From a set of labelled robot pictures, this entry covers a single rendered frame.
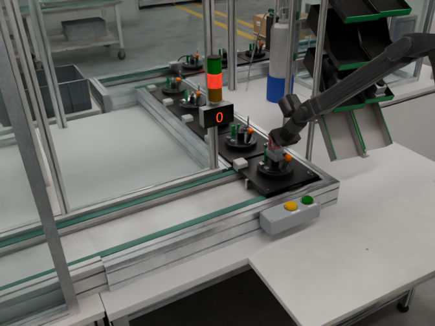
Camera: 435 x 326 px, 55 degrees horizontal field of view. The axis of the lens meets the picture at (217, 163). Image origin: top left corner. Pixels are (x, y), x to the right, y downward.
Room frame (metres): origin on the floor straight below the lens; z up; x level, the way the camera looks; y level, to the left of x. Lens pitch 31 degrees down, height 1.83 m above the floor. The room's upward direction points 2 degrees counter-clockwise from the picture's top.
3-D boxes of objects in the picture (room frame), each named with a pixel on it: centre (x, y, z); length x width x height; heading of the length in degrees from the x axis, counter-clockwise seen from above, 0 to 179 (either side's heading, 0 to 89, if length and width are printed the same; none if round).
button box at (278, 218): (1.15, -0.25, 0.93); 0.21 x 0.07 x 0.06; 117
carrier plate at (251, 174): (1.38, -0.22, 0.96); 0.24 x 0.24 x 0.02; 27
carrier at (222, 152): (1.61, -0.10, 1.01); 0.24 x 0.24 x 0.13; 27
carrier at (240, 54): (2.92, -0.29, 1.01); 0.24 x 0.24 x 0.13; 27
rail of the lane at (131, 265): (1.12, -0.05, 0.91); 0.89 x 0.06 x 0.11; 117
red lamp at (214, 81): (1.40, 0.00, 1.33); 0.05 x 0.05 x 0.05
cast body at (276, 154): (1.39, -0.22, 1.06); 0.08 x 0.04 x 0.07; 28
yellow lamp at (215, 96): (1.40, 0.00, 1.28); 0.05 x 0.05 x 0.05
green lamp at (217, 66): (1.40, 0.00, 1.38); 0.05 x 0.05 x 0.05
